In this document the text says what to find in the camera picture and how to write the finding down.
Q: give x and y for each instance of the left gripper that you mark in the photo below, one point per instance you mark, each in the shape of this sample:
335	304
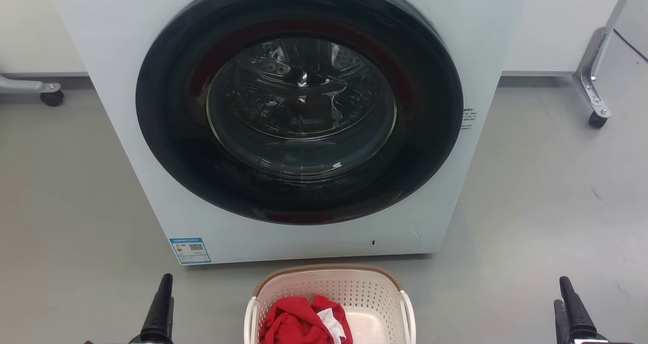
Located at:
152	341

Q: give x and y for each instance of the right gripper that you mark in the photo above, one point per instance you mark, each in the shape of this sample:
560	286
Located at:
592	340

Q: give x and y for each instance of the white perforated laundry basket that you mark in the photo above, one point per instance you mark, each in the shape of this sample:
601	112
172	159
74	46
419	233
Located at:
354	288

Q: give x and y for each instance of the blue energy label sticker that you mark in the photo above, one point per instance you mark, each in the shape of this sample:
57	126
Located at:
190	251

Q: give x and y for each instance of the red garment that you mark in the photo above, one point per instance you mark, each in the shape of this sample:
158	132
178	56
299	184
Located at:
291	321

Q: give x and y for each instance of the white garment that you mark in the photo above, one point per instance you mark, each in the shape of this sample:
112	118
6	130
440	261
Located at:
333	322

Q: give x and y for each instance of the black round washing machine door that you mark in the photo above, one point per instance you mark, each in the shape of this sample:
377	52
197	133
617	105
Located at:
172	131

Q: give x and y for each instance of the white front-load washing machine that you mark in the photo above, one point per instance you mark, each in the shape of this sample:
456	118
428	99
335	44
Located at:
126	131

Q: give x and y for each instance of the white round filter cover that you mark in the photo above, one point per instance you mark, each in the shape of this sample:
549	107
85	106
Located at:
397	240

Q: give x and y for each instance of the black caster wheel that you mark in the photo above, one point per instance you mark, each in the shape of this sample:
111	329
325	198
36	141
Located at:
52	98
598	120

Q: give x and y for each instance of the small printed text sticker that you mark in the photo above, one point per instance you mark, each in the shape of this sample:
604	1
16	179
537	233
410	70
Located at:
468	119

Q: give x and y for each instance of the grey horizontal stand leg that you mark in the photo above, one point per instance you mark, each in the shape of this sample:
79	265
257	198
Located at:
20	85

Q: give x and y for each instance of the silver angled metal stand frame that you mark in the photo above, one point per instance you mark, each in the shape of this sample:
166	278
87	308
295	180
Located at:
590	65

